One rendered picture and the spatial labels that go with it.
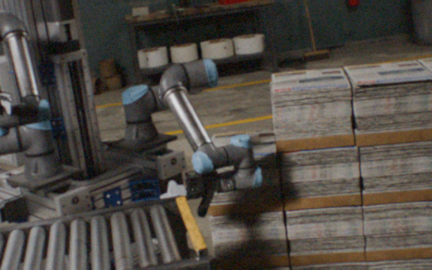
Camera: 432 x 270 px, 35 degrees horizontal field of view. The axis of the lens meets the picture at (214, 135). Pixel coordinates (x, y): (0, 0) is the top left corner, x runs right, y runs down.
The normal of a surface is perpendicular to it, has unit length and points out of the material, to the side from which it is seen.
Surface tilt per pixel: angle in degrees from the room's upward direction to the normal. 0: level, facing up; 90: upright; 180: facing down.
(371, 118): 90
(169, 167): 90
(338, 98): 90
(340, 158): 90
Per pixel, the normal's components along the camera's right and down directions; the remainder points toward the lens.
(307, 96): -0.08, 0.27
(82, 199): 0.70, 0.11
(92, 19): 0.18, 0.24
